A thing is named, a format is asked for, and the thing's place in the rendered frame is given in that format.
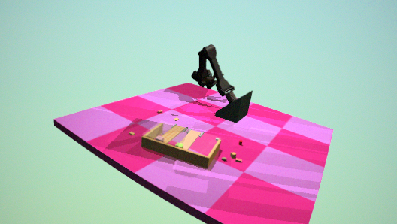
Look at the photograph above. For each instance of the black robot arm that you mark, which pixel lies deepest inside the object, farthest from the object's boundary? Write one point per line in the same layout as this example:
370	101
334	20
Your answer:
209	52

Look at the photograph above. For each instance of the brown open wooden tray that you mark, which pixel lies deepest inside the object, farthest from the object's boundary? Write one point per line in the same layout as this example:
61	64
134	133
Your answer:
182	143

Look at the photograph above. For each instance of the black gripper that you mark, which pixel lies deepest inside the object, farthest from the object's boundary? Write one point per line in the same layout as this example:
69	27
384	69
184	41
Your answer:
211	81

